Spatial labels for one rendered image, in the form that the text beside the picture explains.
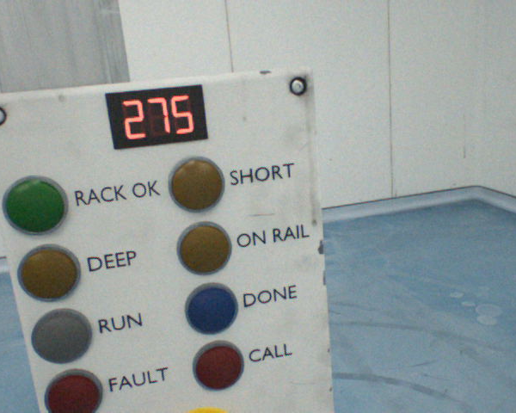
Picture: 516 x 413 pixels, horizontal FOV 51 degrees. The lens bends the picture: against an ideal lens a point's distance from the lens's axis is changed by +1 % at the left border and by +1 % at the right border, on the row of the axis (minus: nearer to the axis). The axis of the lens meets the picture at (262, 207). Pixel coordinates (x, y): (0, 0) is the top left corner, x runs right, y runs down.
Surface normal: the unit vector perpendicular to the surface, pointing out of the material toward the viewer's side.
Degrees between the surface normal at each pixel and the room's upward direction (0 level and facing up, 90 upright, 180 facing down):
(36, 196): 87
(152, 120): 90
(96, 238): 90
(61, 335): 87
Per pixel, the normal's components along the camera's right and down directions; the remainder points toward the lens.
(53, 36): 0.22, 0.24
